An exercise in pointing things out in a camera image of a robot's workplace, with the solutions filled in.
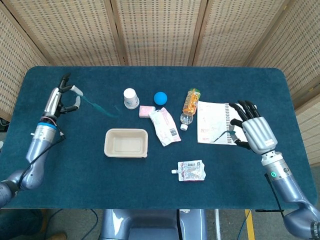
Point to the brown shoe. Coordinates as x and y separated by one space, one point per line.
58 236

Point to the pink tissue pack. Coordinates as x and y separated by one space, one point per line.
146 111

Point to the spiral bound paper notebook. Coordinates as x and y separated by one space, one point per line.
212 117

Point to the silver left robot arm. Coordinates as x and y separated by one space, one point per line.
37 147

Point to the white paper cup blue print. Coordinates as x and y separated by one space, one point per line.
131 98

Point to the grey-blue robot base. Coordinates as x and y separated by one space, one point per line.
140 225

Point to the crumpled spout drink pouch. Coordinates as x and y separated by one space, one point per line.
191 171

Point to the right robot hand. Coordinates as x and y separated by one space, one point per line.
260 132

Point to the pink white snack wrapper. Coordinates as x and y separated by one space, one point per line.
163 125

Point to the plastic bottle orange label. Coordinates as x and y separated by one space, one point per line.
191 102

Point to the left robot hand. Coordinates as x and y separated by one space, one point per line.
52 102

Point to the woven wood-framed folding screen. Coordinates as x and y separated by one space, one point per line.
160 30

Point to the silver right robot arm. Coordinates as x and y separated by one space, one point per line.
287 185

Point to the teal table cover cloth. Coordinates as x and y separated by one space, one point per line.
87 175

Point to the blue rubber ball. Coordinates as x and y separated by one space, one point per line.
160 98

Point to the dark teal trouser leg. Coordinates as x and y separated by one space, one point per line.
20 223

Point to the white table leg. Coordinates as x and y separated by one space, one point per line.
217 222

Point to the beige plastic food container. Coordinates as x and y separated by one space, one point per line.
125 142

